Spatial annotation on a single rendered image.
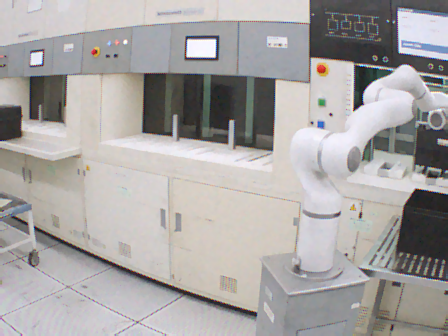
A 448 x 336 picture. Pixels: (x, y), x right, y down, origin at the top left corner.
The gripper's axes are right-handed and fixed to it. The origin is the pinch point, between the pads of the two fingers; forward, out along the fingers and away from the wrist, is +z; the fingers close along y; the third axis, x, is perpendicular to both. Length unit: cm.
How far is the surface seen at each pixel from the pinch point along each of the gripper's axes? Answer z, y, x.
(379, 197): -31, -25, -38
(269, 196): -28, -80, -47
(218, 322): -40, -99, -120
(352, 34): -29, -41, 33
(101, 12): -23, -197, 48
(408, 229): -75, -4, -34
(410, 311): -32, 4, -92
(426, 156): -9.8, -4.5, -20.4
